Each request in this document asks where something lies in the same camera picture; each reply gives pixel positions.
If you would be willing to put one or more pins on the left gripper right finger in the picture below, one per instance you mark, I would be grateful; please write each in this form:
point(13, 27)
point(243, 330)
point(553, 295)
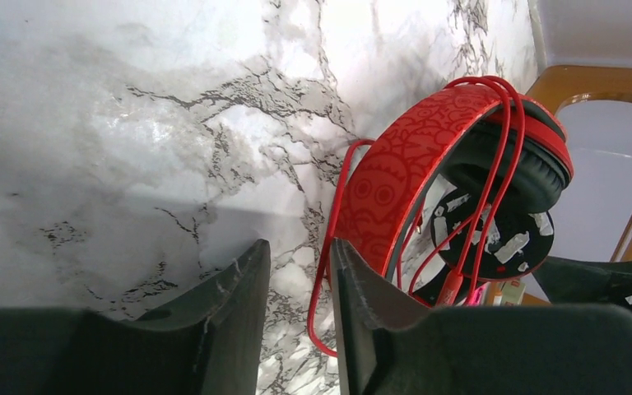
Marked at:
point(388, 343)

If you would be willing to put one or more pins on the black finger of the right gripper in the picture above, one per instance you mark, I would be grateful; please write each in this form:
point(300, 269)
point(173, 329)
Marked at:
point(567, 281)

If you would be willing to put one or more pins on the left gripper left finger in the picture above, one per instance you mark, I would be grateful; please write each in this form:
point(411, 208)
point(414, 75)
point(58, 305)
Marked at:
point(206, 341)

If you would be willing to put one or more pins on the red black headphones with cable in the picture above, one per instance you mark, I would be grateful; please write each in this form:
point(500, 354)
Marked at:
point(502, 148)

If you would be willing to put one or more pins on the pink highlighter marker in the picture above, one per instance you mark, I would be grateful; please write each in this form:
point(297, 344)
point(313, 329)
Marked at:
point(477, 296)

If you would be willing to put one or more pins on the small white card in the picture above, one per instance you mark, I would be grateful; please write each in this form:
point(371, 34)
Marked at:
point(512, 292)

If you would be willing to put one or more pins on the orange wooden rack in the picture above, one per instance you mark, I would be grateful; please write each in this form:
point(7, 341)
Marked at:
point(593, 218)

